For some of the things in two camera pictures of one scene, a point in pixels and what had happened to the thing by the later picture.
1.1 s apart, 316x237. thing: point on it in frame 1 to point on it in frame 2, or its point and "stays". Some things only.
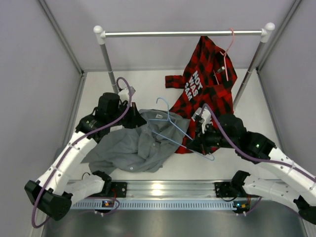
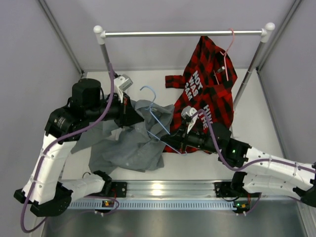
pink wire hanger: x=224 y=57 stays
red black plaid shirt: x=209 y=81 stays
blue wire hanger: x=169 y=119 to x=150 y=108
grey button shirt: x=138 y=149 stays
